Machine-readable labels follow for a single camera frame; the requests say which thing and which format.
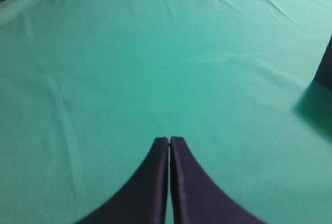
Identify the green table cloth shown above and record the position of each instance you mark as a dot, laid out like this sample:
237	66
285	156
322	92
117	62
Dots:
87	85

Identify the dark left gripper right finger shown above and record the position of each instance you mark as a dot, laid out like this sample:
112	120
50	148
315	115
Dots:
195	197

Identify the dark cube box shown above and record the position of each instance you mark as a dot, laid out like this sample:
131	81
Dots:
324	72

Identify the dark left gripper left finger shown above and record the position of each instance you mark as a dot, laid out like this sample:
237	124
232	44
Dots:
143	198

